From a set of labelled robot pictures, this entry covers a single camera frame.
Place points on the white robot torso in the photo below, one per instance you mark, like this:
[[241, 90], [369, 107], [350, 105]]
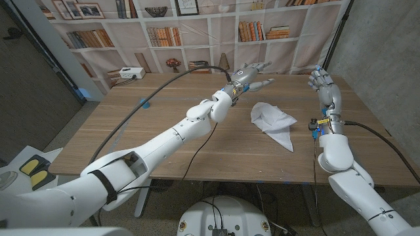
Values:
[[223, 213]]

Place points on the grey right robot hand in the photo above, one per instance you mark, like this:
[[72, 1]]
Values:
[[328, 91]]

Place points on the black backdrop stand pole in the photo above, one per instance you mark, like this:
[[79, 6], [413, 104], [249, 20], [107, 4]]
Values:
[[338, 36]]

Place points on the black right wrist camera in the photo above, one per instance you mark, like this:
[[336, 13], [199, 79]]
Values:
[[313, 126]]

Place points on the grey table leg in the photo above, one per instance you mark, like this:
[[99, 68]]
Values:
[[143, 200], [310, 203]]

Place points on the blue cylinder block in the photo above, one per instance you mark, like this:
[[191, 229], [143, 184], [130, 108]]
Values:
[[144, 103]]

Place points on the yellow black rounded object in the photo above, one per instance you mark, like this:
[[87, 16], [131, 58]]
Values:
[[41, 178], [31, 165]]

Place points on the white floor sheet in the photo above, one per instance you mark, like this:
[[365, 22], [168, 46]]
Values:
[[19, 183]]

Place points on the white box on table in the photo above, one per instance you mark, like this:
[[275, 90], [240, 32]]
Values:
[[132, 72]]

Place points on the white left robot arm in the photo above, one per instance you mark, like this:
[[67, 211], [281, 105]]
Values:
[[157, 144]]

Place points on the white cloth napkin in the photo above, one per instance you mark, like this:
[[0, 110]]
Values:
[[274, 123]]

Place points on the printed bookshelf backdrop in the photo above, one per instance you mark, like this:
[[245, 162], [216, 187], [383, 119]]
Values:
[[282, 55]]

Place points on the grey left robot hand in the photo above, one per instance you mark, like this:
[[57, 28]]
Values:
[[246, 77]]

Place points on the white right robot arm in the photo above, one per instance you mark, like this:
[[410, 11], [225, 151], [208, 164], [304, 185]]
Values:
[[341, 154]]

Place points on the dark round floor object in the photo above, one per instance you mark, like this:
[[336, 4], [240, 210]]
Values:
[[162, 184]]

